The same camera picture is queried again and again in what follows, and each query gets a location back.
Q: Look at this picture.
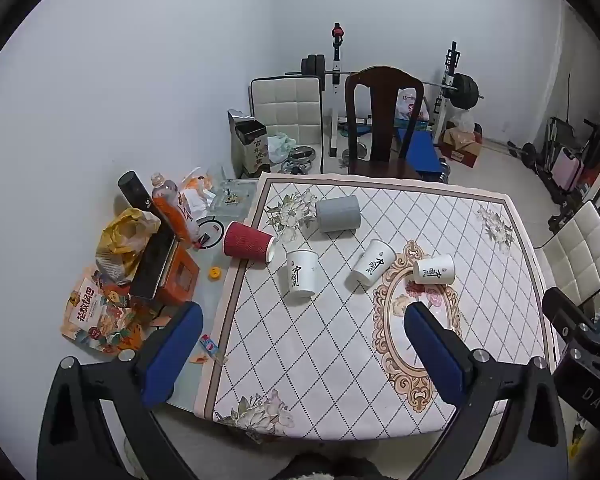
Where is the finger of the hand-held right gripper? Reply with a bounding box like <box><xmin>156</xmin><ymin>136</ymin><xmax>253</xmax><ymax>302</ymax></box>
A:
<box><xmin>542</xmin><ymin>286</ymin><xmax>600</xmax><ymax>342</ymax></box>

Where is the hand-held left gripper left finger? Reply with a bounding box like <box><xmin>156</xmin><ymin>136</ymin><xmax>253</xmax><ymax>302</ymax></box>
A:
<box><xmin>36</xmin><ymin>301</ymin><xmax>204</xmax><ymax>480</ymax></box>

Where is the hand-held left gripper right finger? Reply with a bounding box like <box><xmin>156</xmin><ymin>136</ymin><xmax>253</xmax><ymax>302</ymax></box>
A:
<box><xmin>404</xmin><ymin>301</ymin><xmax>569</xmax><ymax>480</ymax></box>

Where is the white printed paper cup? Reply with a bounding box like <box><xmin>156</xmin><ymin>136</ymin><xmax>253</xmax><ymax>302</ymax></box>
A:
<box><xmin>412</xmin><ymin>254</ymin><xmax>455</xmax><ymax>286</ymax></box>
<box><xmin>285</xmin><ymin>249</ymin><xmax>319</xmax><ymax>302</ymax></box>
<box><xmin>350</xmin><ymin>239</ymin><xmax>396</xmax><ymax>287</ymax></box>

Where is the red ribbed paper cup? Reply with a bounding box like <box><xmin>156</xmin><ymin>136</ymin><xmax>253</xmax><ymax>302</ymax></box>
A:
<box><xmin>222</xmin><ymin>221</ymin><xmax>277</xmax><ymax>263</ymax></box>

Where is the grey cup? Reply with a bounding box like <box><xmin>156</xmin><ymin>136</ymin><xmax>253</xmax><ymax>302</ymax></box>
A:
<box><xmin>315</xmin><ymin>195</ymin><xmax>362</xmax><ymax>233</ymax></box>

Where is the white padded chair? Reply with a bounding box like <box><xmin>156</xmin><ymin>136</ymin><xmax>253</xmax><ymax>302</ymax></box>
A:
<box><xmin>250</xmin><ymin>75</ymin><xmax>326</xmax><ymax>174</ymax></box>
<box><xmin>532</xmin><ymin>200</ymin><xmax>600</xmax><ymax>311</ymax></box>

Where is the orange box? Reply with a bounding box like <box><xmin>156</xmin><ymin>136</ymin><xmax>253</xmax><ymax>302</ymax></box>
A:
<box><xmin>155</xmin><ymin>249</ymin><xmax>200</xmax><ymax>306</ymax></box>

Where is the orange snack packet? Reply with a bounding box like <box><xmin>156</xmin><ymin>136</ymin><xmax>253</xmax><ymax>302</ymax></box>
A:
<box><xmin>60</xmin><ymin>270</ymin><xmax>146</xmax><ymax>356</ymax></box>

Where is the floral printed table mat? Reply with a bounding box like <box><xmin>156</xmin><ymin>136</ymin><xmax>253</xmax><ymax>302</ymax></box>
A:
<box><xmin>194</xmin><ymin>172</ymin><xmax>561</xmax><ymax>443</ymax></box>

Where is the yellow plastic bag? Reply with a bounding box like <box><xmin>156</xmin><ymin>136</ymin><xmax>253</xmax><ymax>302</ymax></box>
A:
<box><xmin>96</xmin><ymin>207</ymin><xmax>161</xmax><ymax>281</ymax></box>

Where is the pink suitcase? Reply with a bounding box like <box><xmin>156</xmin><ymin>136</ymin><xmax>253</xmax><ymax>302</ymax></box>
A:
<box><xmin>552</xmin><ymin>147</ymin><xmax>586</xmax><ymax>193</ymax></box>

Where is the orange drink bottle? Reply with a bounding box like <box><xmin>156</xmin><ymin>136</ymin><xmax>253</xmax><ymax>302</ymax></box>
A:
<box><xmin>150</xmin><ymin>173</ymin><xmax>201</xmax><ymax>247</ymax></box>

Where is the dumbbell bar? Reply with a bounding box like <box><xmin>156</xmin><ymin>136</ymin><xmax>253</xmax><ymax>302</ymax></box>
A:
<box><xmin>480</xmin><ymin>141</ymin><xmax>538</xmax><ymax>167</ymax></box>

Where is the glass ashtray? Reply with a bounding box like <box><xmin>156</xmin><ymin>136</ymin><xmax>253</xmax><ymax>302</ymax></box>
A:
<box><xmin>207</xmin><ymin>177</ymin><xmax>256</xmax><ymax>211</ymax></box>

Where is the black cylinder bottle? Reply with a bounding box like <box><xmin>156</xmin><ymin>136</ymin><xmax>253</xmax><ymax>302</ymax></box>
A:
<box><xmin>117</xmin><ymin>171</ymin><xmax>153</xmax><ymax>211</ymax></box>

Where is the orange white packet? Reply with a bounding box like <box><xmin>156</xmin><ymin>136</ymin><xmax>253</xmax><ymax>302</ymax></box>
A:
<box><xmin>180</xmin><ymin>165</ymin><xmax>216</xmax><ymax>202</ymax></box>

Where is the black folding cart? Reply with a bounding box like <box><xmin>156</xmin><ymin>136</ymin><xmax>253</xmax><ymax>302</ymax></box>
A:
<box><xmin>537</xmin><ymin>115</ymin><xmax>600</xmax><ymax>206</ymax></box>

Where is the cardboard box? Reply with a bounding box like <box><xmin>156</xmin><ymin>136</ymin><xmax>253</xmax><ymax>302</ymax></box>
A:
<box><xmin>440</xmin><ymin>127</ymin><xmax>483</xmax><ymax>168</ymax></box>

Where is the blue weight bench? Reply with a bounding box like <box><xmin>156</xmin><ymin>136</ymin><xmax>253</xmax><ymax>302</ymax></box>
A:
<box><xmin>397</xmin><ymin>127</ymin><xmax>443</xmax><ymax>173</ymax></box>

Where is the brown tea box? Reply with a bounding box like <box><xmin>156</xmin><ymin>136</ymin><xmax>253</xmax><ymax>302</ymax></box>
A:
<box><xmin>227</xmin><ymin>109</ymin><xmax>272</xmax><ymax>179</ymax></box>

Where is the metal pot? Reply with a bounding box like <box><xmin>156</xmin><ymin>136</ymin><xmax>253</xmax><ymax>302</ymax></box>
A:
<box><xmin>282</xmin><ymin>145</ymin><xmax>318</xmax><ymax>175</ymax></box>

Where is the pale green plastic bag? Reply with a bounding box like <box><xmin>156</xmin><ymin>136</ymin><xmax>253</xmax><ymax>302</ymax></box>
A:
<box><xmin>269</xmin><ymin>132</ymin><xmax>301</xmax><ymax>163</ymax></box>

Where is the black barbell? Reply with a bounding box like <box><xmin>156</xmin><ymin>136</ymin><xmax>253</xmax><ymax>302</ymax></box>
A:
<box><xmin>285</xmin><ymin>55</ymin><xmax>483</xmax><ymax>110</ymax></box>

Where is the white red plastic bag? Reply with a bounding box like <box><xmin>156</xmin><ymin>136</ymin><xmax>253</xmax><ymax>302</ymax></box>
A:
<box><xmin>395</xmin><ymin>87</ymin><xmax>431</xmax><ymax>121</ymax></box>

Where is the white barbell rack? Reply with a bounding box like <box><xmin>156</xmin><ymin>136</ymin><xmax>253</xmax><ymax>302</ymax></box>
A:
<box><xmin>325</xmin><ymin>22</ymin><xmax>463</xmax><ymax>158</ymax></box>

